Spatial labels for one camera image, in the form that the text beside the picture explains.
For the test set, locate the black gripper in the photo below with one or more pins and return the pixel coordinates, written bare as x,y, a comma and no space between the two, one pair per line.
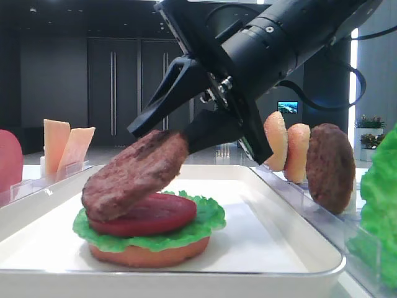
237,72

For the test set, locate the brown meat patty front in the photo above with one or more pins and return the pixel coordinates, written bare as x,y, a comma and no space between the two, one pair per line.
143,168

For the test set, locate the brown meat patty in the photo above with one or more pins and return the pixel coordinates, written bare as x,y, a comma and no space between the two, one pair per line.
143,168
330,168

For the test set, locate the bread slice far right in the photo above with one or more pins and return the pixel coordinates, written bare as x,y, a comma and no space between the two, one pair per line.
276,134

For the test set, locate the bread slice near right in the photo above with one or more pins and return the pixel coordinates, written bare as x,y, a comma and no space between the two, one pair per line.
298,145

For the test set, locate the green lettuce on tray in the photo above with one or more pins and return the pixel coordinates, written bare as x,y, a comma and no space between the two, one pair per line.
210,217

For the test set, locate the red tomato slice on tray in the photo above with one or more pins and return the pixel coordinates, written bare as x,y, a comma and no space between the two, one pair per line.
157,214

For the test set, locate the orange cheese slice right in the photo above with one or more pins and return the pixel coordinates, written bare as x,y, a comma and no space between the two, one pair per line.
76,147

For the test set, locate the orange cheese slice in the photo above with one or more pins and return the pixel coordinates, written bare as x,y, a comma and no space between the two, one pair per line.
56,135
76,147

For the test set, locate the brown meat patty rear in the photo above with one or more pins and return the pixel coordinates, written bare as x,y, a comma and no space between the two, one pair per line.
330,168

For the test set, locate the orange cheese slice left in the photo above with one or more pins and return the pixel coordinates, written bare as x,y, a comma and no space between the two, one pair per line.
56,135

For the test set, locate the bottom bread slice on tray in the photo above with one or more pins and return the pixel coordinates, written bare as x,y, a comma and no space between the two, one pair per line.
137,257

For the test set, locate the red tomato slice in holder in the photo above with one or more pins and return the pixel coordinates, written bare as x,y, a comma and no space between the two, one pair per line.
12,160

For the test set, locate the green lettuce leaf right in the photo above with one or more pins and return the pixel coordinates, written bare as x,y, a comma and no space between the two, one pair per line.
376,244

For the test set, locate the dark double doors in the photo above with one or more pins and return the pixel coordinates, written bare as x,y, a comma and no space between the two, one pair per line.
123,76

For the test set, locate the white rectangular tray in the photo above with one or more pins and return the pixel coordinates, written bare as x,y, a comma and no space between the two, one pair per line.
266,249

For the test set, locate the potted flowers planter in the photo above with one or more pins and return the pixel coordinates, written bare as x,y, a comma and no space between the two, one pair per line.
368,135

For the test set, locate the clear long divider left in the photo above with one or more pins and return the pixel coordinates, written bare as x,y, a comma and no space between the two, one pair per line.
30,186

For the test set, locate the clear long divider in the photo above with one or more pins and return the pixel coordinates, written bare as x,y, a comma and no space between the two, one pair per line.
30,186
360,280

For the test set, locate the clear long divider right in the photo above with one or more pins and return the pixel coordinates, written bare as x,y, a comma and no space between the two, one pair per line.
360,280

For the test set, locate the small wall screen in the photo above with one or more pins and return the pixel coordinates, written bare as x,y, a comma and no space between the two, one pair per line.
287,107

